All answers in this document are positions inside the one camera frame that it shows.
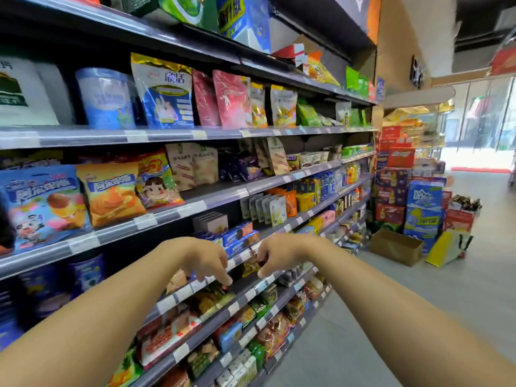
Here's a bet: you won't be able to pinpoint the person's left hand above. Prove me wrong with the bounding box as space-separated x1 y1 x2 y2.
181 237 234 287

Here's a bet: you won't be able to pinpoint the person's right hand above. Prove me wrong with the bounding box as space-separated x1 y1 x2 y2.
256 233 320 280

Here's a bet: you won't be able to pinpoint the person's right forearm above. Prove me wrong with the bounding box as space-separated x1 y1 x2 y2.
314 238 516 387

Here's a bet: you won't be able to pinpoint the person's left forearm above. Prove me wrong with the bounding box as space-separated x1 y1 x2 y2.
0 238 187 387

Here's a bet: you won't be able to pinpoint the brown gold snack packet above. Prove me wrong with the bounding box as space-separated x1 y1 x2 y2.
241 257 263 278

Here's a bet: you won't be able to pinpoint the stack of blue cookie boxes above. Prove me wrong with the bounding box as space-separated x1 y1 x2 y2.
221 221 260 259

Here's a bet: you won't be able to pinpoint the row of grey white pouches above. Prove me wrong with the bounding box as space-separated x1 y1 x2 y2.
240 193 288 227

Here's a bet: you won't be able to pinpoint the blue snack pack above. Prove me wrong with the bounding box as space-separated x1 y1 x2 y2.
213 318 243 354

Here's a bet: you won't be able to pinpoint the yellow boxes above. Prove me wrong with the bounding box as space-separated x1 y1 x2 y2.
296 192 316 213

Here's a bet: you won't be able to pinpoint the red and white packet tray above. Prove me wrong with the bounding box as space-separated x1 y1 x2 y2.
136 305 202 369

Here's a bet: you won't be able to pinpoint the row of small white boxes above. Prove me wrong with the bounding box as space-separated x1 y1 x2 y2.
216 350 259 387

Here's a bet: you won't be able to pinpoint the pile of purple candy packets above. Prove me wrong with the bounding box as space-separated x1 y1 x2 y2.
218 148 264 182

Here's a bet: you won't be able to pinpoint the beige paper snack bag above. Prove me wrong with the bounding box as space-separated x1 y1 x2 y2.
192 145 219 186
166 143 196 192
264 136 290 176

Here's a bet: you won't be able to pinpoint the row of white cups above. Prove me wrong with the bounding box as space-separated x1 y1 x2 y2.
287 151 330 170

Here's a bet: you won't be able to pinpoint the candy bag with girl face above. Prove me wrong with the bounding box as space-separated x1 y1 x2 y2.
136 150 185 210

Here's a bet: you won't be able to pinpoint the open cardboard box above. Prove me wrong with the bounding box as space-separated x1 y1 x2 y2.
370 230 425 267

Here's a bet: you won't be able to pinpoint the stack of red purple cartons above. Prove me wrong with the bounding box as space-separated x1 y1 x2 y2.
374 125 417 234

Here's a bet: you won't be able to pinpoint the green snack bag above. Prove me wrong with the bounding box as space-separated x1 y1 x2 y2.
297 102 323 128

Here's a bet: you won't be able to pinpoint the narrow yellow snack bag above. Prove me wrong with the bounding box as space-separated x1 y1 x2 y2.
249 82 268 129

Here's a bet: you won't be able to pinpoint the yellow and white snack bag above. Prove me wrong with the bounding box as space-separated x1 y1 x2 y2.
270 85 298 129

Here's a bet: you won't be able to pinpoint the pink snack bag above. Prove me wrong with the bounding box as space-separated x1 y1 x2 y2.
212 70 253 130

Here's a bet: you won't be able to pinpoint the stack of blue drink cartons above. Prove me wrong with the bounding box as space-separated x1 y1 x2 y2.
403 180 445 254

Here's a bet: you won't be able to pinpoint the row of dark blue tubs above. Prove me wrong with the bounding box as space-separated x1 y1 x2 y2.
0 254 106 339

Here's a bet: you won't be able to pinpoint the dark red snack bag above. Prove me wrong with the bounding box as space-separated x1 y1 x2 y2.
192 69 221 128

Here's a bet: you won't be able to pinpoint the yellow shopping bag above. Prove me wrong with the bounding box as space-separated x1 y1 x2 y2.
425 229 473 268

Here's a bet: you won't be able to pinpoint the blue and gold snack bag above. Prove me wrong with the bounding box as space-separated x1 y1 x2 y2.
130 52 195 130

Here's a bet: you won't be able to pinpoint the orange yellow snack bag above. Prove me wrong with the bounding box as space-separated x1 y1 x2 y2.
306 51 340 87

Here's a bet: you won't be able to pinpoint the blue ice cream print bag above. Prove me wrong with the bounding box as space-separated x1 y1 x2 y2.
0 164 93 255

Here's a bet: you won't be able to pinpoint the row of bright green bags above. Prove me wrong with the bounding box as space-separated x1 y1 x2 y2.
345 67 371 100

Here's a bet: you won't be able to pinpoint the grey metal store shelf unit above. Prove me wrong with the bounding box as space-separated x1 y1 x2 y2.
0 0 385 387

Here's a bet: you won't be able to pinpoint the red crate of bottles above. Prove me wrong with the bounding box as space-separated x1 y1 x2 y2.
443 195 483 235

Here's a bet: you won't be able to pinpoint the red and white box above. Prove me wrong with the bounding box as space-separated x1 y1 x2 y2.
273 43 308 62

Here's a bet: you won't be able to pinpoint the light blue round tub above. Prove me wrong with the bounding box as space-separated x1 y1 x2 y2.
75 67 136 130

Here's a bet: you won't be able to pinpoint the red door mat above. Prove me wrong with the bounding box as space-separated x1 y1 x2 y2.
450 167 513 174

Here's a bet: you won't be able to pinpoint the large blue carton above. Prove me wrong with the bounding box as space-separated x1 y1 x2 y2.
217 0 272 54

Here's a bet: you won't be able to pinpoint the glass entrance doors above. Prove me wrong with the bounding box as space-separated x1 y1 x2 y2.
442 74 516 153

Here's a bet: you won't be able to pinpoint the large green bag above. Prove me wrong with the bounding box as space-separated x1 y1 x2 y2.
158 0 219 32

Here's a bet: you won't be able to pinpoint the white bag with green label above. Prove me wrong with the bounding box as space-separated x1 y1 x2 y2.
0 56 60 127

